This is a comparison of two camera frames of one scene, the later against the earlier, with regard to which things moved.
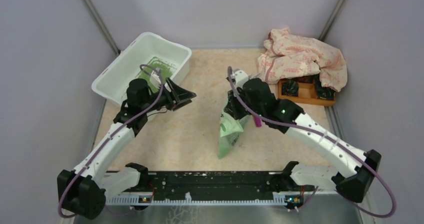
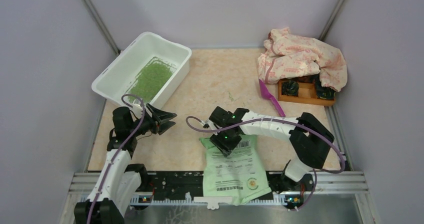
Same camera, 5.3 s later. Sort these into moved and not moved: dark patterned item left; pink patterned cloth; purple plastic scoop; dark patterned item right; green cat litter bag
Moved: green cat litter bag; purple plastic scoop
Not moved: pink patterned cloth; dark patterned item left; dark patterned item right
